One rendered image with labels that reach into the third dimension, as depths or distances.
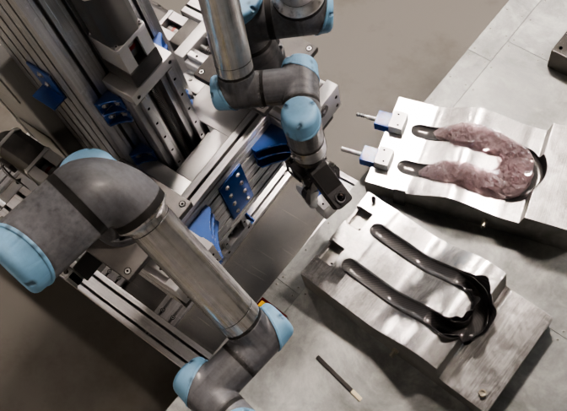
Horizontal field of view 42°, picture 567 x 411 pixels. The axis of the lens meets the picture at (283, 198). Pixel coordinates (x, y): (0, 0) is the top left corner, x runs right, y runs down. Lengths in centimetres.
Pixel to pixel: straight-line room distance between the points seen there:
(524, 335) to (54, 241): 104
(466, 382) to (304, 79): 73
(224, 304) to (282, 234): 131
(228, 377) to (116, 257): 51
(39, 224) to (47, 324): 181
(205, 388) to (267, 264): 125
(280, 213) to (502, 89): 90
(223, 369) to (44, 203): 41
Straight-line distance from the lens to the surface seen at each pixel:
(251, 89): 149
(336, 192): 156
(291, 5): 159
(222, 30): 141
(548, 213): 175
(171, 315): 247
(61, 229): 109
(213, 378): 126
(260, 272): 246
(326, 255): 175
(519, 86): 205
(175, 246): 115
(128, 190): 110
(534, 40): 214
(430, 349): 160
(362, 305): 168
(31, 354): 288
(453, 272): 167
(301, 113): 141
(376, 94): 299
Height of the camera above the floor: 248
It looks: 63 degrees down
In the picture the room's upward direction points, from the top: 19 degrees counter-clockwise
